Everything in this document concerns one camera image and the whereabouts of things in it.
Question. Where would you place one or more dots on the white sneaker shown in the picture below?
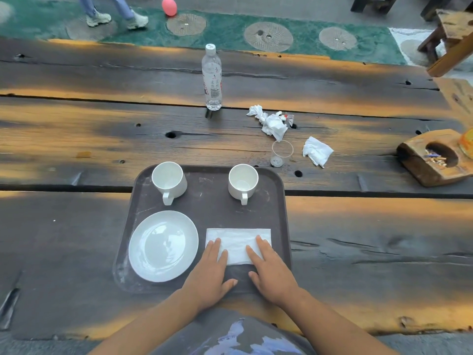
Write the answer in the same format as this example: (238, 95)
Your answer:
(137, 22)
(99, 19)

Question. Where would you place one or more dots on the white paper napkin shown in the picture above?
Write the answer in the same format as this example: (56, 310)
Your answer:
(236, 242)

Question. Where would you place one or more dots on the pink balloon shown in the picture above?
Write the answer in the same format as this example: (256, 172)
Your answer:
(169, 6)

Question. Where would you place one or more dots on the person's left hand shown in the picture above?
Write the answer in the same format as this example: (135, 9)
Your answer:
(208, 280)

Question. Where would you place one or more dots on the white ceramic mug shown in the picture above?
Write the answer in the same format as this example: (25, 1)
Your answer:
(243, 179)
(169, 177)

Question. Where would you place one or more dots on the small crumpled white napkin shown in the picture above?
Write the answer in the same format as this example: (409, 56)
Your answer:
(317, 151)

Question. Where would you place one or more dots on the pile of cigarette butts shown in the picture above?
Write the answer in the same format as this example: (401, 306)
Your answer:
(435, 158)

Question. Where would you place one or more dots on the wooden block ashtray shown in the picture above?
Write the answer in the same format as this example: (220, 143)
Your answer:
(414, 158)

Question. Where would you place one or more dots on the dark brown tray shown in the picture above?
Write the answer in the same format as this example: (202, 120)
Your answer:
(210, 210)

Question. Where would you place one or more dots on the small clear plastic wrapper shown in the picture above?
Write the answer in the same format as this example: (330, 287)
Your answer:
(290, 119)

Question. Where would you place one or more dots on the light wooden stool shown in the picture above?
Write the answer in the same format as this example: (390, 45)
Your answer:
(454, 22)

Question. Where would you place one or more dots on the dark wooden stool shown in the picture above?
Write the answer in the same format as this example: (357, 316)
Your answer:
(432, 7)
(358, 3)

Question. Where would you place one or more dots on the white plate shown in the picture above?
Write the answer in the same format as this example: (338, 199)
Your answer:
(162, 247)

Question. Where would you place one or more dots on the person's left forearm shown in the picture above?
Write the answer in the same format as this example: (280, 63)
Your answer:
(148, 329)

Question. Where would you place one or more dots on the twisted crumpled white tissue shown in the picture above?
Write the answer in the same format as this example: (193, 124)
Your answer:
(275, 125)

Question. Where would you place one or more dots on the person's right hand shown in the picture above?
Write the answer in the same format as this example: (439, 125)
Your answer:
(273, 277)

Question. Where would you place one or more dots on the light wooden chair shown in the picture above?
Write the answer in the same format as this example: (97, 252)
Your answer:
(458, 96)

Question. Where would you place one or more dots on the person's right forearm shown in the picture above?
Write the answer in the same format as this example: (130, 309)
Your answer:
(332, 325)

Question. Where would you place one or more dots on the gray printed shirt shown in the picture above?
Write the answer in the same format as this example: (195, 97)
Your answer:
(207, 332)

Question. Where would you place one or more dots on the clear plastic water bottle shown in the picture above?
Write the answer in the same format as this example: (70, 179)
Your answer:
(211, 77)

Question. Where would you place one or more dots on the clear plastic disposable cup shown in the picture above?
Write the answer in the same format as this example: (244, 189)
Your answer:
(276, 162)

